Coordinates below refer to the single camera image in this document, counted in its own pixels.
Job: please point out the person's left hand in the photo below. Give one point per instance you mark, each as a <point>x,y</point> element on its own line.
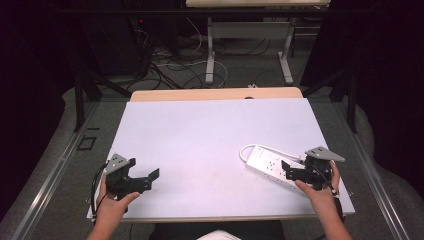
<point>111,210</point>

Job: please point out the aluminium floor rail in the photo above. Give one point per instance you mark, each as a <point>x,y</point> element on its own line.
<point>370,180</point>
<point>50,180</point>

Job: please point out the dark equipment cabinet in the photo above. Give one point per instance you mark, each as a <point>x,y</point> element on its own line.
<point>110,40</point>

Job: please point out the wooden table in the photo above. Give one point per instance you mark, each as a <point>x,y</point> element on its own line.
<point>200,94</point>

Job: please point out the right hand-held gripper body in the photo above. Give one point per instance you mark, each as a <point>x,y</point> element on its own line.
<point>318,173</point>

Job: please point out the person's right hand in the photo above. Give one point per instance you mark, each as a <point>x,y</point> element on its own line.
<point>325,200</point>

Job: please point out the white table mat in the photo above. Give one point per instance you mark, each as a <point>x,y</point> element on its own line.
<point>200,156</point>

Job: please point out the black metal stand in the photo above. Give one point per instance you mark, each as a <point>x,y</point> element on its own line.
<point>79,100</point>
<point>350,100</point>

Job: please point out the white metal-legged desk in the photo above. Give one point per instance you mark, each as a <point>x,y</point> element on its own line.
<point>246,30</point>

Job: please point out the square floor socket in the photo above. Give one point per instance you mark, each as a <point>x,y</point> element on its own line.
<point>86,143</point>

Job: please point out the person's dark clothing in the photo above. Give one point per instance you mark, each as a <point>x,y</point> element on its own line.
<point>216,230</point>

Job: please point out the white power strip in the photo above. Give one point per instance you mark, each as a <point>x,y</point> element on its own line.
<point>268,165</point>

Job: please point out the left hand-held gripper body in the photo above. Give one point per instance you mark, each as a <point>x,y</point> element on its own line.
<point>117,175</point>

